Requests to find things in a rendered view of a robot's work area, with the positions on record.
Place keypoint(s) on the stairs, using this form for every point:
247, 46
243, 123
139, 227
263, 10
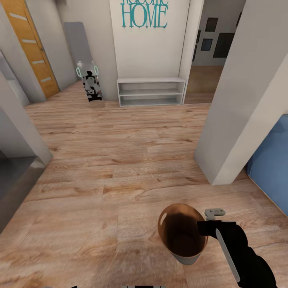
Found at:
18, 175

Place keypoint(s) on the door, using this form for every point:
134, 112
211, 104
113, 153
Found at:
24, 29

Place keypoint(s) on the decorative sign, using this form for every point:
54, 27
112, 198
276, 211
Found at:
145, 13

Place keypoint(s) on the trash can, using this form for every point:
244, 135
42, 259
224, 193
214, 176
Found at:
179, 232

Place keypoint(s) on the sofa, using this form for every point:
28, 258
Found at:
268, 166

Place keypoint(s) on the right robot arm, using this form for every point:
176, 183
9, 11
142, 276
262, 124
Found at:
249, 269

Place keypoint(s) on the standing mirror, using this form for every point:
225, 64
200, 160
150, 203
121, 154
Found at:
86, 68

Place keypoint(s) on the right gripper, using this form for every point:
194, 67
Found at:
204, 228

